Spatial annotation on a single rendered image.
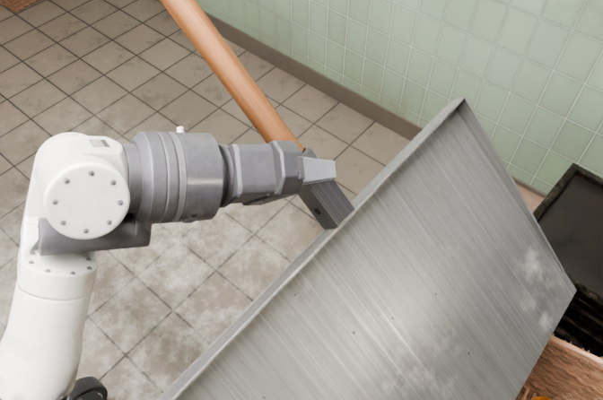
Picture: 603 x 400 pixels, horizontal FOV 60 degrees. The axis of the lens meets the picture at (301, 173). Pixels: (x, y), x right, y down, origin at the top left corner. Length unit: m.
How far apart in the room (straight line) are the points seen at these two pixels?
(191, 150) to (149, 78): 2.21
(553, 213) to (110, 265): 1.48
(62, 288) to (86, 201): 0.10
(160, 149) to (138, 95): 2.13
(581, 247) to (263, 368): 0.74
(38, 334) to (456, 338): 0.48
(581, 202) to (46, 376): 1.01
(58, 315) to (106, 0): 2.90
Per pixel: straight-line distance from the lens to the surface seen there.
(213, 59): 0.57
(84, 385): 1.68
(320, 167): 0.57
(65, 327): 0.53
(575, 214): 1.19
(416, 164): 0.71
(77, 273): 0.51
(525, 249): 0.84
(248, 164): 0.51
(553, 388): 1.17
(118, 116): 2.54
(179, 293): 1.91
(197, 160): 0.49
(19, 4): 3.42
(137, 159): 0.49
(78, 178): 0.44
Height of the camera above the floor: 1.67
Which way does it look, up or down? 50 degrees down
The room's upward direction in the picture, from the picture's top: straight up
